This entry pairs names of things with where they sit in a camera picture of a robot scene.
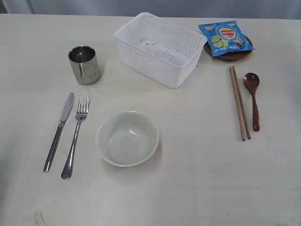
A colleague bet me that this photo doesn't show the silver foil packet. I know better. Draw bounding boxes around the silver foil packet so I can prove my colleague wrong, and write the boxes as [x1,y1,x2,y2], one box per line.
[68,45,101,84]

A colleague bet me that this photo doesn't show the brown wooden chopstick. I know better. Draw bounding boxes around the brown wooden chopstick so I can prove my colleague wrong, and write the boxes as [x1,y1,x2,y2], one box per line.
[229,67,246,141]
[232,66,251,139]

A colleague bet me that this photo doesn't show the grey backdrop curtain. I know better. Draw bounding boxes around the grey backdrop curtain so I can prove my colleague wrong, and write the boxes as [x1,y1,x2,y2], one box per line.
[0,0,301,19]

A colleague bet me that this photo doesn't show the white speckled bowl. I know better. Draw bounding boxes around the white speckled bowl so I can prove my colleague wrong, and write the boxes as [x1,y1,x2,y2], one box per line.
[95,111,159,167]

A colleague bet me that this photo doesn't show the blue chips snack bag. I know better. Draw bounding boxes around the blue chips snack bag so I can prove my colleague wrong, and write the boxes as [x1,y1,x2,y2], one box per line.
[198,20,254,57]

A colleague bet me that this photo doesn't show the brown wooden spoon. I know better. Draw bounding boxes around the brown wooden spoon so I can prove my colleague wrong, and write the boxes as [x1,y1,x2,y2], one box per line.
[243,73,260,132]

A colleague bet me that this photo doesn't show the silver metal fork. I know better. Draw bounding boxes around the silver metal fork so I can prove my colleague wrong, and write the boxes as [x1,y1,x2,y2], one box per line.
[61,95,90,179]

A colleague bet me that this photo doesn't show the white perforated plastic basket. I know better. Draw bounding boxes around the white perforated plastic basket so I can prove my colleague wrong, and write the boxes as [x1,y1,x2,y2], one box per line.
[114,12,207,89]

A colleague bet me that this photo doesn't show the brown round plate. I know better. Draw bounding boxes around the brown round plate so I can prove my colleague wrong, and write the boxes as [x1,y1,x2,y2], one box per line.
[204,42,252,61]

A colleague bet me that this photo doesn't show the silver metal table knife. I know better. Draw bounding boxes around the silver metal table knife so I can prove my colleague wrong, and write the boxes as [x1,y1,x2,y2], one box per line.
[43,92,74,172]

